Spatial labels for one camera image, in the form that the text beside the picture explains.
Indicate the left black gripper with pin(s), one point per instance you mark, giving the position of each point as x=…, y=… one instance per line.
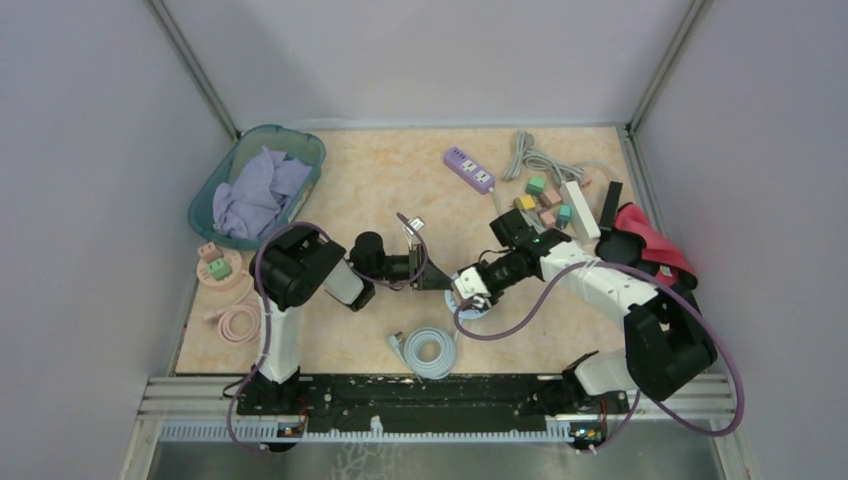
x=431, y=276

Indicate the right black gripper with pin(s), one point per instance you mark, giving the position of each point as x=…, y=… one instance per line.
x=494, y=295

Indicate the blue round socket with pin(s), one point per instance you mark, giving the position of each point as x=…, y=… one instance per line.
x=467, y=314

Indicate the purple power strip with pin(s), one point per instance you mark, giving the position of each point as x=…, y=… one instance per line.
x=469, y=170

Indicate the black power strip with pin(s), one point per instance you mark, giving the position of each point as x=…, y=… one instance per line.
x=610, y=207

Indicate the yellow plug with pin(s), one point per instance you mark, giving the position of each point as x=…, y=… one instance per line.
x=526, y=203

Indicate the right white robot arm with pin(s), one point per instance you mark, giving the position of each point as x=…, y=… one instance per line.
x=665, y=345

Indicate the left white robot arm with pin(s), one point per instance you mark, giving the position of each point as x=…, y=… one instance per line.
x=297, y=260

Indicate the pink round socket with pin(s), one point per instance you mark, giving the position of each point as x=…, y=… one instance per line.
x=235, y=259

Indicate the red and black cloth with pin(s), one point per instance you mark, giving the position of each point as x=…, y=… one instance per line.
x=656, y=250

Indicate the purple cloth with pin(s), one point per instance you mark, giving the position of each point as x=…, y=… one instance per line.
x=250, y=206

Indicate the teal plastic basin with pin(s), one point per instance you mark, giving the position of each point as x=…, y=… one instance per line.
x=304, y=146

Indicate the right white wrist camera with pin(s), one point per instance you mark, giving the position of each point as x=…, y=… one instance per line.
x=470, y=289

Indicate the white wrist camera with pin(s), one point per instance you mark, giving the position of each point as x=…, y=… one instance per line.
x=470, y=289
x=413, y=226

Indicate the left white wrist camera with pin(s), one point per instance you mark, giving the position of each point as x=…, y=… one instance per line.
x=413, y=226

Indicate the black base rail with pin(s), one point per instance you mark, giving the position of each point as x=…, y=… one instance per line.
x=458, y=403

